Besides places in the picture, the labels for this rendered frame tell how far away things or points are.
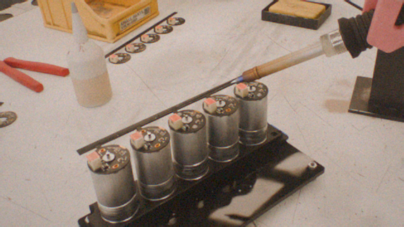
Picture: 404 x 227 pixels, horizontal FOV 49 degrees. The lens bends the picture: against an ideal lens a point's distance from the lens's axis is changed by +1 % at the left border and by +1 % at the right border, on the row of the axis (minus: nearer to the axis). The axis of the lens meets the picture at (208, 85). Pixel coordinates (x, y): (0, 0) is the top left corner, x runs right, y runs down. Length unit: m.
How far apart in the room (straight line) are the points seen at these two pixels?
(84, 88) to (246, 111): 0.17
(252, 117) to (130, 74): 0.19
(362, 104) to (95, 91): 0.24
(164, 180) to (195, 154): 0.03
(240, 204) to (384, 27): 0.14
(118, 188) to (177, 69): 0.23
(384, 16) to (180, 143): 0.14
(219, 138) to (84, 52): 0.16
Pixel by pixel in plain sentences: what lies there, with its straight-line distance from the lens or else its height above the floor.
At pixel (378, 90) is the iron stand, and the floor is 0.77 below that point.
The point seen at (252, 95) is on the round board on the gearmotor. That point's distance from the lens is 0.31.
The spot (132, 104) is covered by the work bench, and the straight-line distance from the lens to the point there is 0.42.
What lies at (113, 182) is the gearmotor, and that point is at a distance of 0.27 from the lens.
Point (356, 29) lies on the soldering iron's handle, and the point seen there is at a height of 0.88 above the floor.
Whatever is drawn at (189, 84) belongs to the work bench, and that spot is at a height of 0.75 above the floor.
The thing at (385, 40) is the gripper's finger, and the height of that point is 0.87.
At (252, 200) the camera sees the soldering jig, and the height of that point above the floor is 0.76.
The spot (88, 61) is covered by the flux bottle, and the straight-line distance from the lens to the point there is 0.40.
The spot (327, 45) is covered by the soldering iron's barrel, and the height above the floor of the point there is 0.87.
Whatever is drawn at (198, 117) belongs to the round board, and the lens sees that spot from 0.29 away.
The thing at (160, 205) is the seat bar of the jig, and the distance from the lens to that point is 0.29.
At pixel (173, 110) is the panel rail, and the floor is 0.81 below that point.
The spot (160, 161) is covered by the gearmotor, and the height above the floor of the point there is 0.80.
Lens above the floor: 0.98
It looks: 32 degrees down
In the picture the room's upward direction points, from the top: 3 degrees counter-clockwise
